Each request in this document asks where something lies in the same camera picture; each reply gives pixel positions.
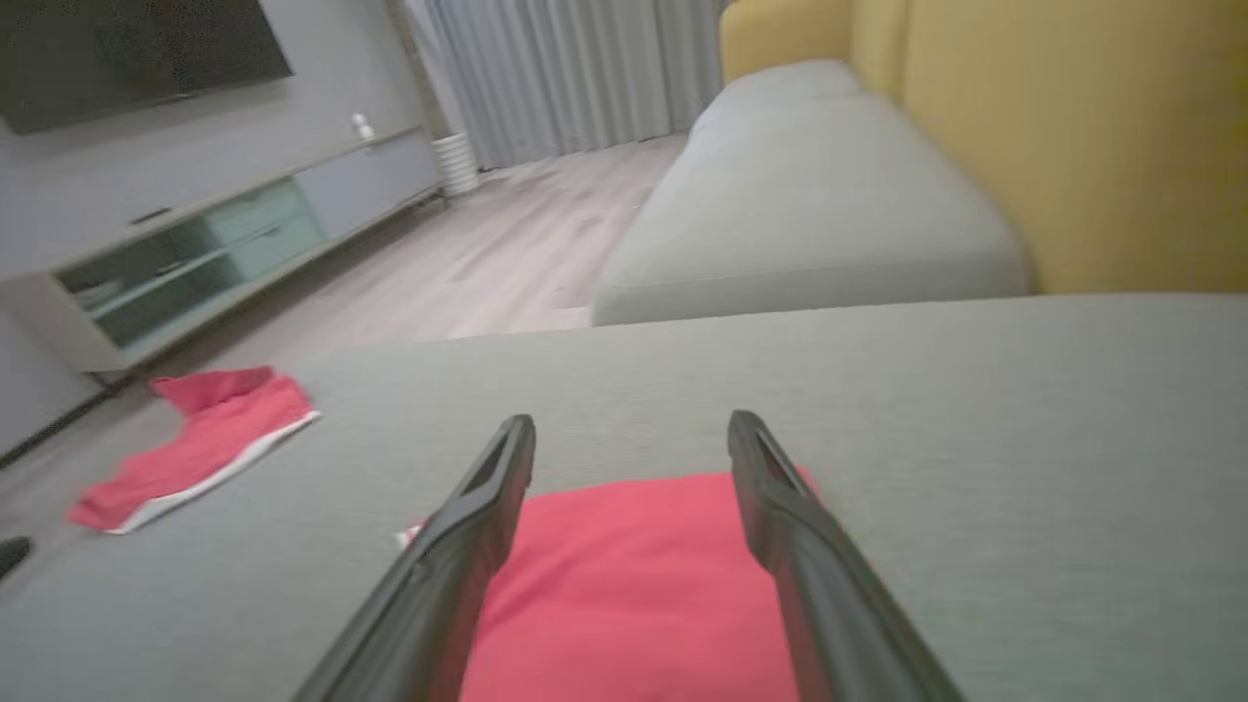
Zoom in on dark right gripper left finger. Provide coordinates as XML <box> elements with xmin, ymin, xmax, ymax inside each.
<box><xmin>292</xmin><ymin>415</ymin><xmax>538</xmax><ymax>702</ymax></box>

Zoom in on white ribbed cylindrical bin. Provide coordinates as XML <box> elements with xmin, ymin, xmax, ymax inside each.
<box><xmin>432</xmin><ymin>132</ymin><xmax>483</xmax><ymax>199</ymax></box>

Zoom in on yellow sofa backrest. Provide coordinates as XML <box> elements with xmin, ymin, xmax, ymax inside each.
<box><xmin>720</xmin><ymin>0</ymin><xmax>1248</xmax><ymax>296</ymax></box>

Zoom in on red and white sports jersey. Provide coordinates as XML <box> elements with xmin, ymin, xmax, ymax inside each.
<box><xmin>395</xmin><ymin>468</ymin><xmax>820</xmax><ymax>702</ymax></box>

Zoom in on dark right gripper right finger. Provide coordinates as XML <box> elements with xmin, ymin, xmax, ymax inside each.
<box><xmin>726</xmin><ymin>411</ymin><xmax>966</xmax><ymax>702</ymax></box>

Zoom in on dark flat television screen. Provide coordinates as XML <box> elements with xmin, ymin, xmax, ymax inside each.
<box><xmin>0</xmin><ymin>0</ymin><xmax>294</xmax><ymax>137</ymax></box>

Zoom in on red shorts with white trim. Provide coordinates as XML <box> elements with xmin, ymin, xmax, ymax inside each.
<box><xmin>66</xmin><ymin>366</ymin><xmax>323</xmax><ymax>535</ymax></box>

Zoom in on grey pleated curtain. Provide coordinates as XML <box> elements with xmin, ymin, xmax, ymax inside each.
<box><xmin>403</xmin><ymin>0</ymin><xmax>728</xmax><ymax>170</ymax></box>

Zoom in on long low television cabinet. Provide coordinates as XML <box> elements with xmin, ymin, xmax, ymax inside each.
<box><xmin>0</xmin><ymin>122</ymin><xmax>446</xmax><ymax>374</ymax></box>

